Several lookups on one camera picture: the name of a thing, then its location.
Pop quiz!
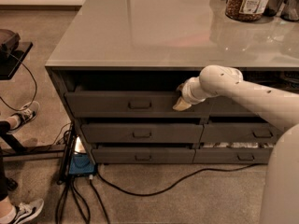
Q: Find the thin black hanging cable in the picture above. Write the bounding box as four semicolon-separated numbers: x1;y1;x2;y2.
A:
0;49;39;112

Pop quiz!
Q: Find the black cable bundle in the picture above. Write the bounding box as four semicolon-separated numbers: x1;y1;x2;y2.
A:
55;175;111;224

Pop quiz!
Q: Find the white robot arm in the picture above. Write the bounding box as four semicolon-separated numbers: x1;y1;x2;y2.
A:
174;65;299;224

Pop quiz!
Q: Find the blue power box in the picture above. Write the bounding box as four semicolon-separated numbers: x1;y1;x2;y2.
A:
68;154;95;175

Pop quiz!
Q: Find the large jar of nuts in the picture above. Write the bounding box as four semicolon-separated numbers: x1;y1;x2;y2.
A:
225;0;269;21

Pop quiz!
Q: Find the dark device on table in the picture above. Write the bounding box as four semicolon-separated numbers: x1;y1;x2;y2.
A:
0;29;21;60

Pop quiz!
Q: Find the black side table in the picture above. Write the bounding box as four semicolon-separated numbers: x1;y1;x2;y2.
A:
0;42;33;80

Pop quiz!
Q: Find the dark glass jar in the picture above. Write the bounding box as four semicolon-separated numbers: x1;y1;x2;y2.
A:
263;0;284;17
280;0;299;22

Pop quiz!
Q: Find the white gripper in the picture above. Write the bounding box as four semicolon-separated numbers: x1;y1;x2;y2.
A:
173;77;217;111

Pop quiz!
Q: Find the black floor cable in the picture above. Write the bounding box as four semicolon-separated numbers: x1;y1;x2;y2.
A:
96;163;260;198

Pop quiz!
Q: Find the lower grey sneaker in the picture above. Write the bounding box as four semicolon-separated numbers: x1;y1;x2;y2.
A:
8;199;44;224

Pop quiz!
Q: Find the grey drawer cabinet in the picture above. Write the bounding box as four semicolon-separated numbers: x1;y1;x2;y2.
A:
46;0;299;163

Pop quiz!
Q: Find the grey sneaker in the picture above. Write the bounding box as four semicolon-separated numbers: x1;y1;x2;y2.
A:
7;101;40;134
8;199;44;224

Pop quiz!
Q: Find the person's black trouser leg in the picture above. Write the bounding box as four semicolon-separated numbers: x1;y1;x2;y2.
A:
0;121;10;201

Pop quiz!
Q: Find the upper grey sneaker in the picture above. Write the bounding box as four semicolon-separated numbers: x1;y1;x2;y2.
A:
7;101;40;134

